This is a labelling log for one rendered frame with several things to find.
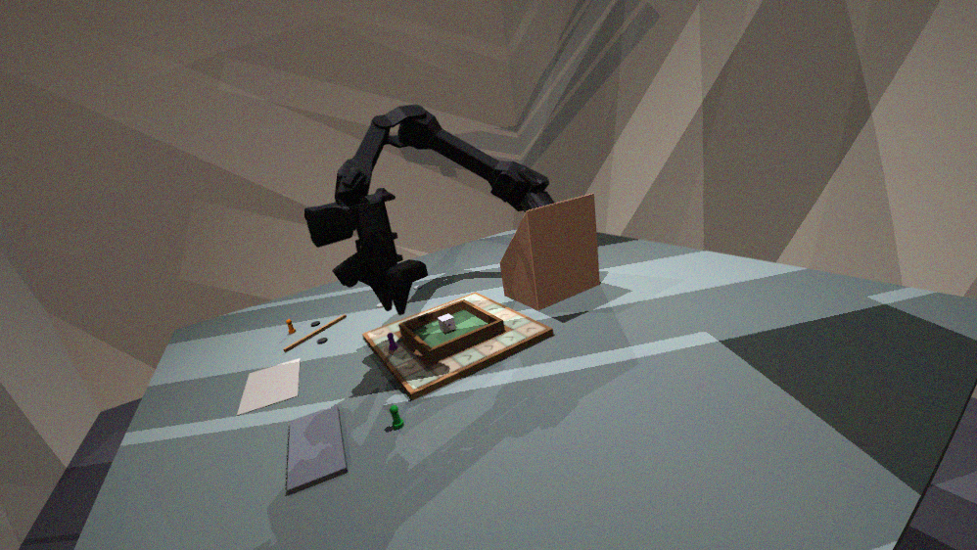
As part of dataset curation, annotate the white die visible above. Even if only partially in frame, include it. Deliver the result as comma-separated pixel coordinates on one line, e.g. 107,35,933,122
438,314,456,333

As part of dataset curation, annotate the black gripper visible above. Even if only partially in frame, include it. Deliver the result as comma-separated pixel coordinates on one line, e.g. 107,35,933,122
355,227,428,315

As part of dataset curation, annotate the green pawn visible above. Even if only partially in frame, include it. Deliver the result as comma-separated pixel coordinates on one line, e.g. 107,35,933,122
390,405,404,430

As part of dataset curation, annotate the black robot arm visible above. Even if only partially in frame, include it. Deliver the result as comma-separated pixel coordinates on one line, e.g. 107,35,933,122
304,105,555,288

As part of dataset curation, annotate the brown wooden stick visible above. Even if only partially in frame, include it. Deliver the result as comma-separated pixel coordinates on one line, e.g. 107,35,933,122
284,314,347,352

